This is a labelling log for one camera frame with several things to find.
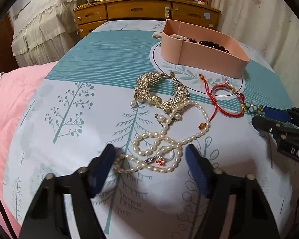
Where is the pink blanket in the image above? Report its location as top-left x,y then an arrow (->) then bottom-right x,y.
0,61 -> 58,238

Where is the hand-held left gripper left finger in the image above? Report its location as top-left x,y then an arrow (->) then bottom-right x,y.
19,144 -> 117,239

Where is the red woven cord bracelet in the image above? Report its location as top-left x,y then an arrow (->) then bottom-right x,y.
199,73 -> 245,118

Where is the wooden dresser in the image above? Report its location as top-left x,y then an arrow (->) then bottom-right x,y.
72,0 -> 221,38

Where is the dark bead bracelet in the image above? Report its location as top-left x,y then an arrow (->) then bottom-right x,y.
187,38 -> 231,54

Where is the tree print bed sheet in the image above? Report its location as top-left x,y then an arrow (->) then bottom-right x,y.
3,19 -> 299,239

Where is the long white pearl necklace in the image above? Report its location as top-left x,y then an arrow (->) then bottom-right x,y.
113,100 -> 211,175

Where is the silver ring with red charm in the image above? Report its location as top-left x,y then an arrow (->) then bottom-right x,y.
154,148 -> 176,166

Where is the white leaf print curtain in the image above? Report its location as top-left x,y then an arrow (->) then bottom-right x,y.
209,0 -> 299,73

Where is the translucent pink bangle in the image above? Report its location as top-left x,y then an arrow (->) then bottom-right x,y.
212,83 -> 244,116

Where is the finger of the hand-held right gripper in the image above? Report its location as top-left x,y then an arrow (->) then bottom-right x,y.
263,106 -> 299,130
251,116 -> 299,140

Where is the beige lace bed cover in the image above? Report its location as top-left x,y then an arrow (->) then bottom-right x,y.
9,0 -> 81,68

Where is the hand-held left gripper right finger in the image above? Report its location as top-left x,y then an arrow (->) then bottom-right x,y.
185,144 -> 280,239

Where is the white pearl bracelet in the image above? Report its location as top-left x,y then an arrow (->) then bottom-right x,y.
170,33 -> 189,41

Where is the pale flower hair clip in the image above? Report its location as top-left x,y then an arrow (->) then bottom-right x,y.
243,102 -> 267,117

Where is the pink jewelry box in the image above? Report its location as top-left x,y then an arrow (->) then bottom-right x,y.
160,19 -> 250,78

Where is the gold rhinestone hair comb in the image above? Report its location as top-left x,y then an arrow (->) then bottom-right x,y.
131,71 -> 191,123

